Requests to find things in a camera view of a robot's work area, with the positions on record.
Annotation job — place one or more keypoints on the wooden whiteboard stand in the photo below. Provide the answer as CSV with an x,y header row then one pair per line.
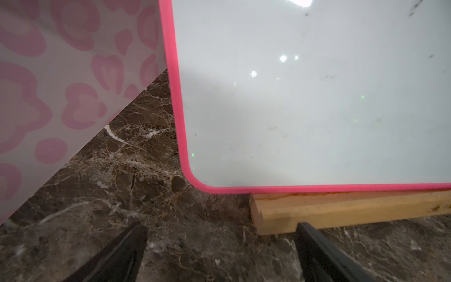
x,y
280,213

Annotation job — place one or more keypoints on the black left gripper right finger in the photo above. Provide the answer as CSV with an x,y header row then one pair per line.
x,y
321,261

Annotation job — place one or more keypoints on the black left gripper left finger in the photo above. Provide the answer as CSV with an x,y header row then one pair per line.
x,y
119,261

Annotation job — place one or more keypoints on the pink framed whiteboard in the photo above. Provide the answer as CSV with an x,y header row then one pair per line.
x,y
311,96

